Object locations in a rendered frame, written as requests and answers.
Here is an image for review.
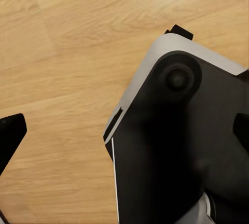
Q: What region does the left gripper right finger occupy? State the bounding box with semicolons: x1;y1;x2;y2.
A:
232;113;249;155

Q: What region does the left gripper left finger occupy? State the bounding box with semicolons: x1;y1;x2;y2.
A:
0;113;27;174

